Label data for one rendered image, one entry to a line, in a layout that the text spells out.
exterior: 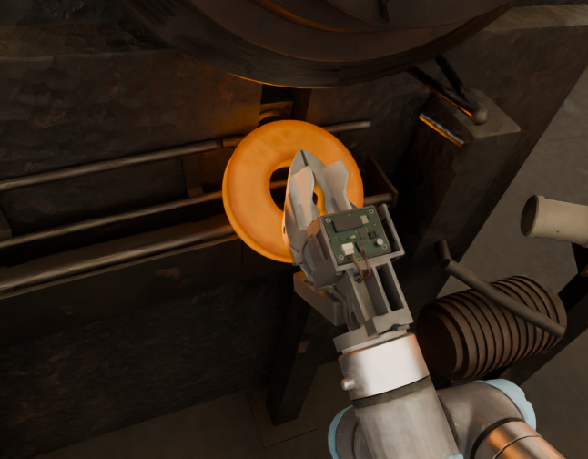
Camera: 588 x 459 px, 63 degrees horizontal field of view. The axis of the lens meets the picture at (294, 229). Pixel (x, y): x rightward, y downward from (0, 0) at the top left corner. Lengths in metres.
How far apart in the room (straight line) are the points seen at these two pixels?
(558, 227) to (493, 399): 0.27
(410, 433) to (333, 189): 0.24
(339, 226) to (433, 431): 0.19
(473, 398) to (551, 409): 0.87
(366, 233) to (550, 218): 0.36
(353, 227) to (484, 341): 0.39
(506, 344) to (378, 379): 0.39
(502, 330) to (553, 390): 0.71
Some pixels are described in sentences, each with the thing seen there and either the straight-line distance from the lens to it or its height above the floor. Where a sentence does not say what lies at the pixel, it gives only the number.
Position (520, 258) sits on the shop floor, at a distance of 1.72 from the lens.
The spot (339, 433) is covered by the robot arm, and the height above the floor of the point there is 0.59.
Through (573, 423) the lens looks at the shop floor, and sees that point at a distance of 1.47.
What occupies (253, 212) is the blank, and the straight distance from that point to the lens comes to 0.50.
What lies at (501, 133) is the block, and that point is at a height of 0.80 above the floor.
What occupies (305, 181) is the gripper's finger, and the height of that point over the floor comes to 0.79.
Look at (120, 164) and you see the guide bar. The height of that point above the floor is 0.75.
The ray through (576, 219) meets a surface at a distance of 0.75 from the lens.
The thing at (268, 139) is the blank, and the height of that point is 0.78.
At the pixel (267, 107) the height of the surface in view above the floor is 0.77.
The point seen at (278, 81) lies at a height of 0.89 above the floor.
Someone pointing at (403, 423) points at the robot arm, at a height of 0.72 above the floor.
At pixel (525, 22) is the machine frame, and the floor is 0.87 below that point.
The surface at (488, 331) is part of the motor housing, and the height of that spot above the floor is 0.52.
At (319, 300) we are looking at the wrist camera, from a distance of 0.49.
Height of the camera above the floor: 1.10
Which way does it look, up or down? 48 degrees down
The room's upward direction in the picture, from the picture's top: 12 degrees clockwise
